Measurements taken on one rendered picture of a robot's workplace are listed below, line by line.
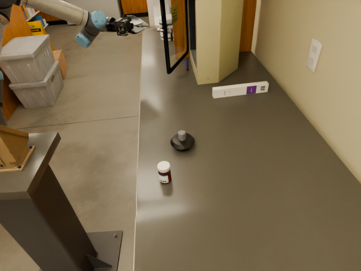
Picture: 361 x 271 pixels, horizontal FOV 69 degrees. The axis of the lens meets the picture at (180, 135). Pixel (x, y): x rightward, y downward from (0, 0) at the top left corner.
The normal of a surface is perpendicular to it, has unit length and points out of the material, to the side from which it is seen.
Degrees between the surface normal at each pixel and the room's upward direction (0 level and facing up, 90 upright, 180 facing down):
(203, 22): 90
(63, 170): 0
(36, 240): 90
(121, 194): 0
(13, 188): 0
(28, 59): 95
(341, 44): 90
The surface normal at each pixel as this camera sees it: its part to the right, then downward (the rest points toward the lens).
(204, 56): 0.10, 0.63
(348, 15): -0.99, 0.11
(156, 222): -0.06, -0.77
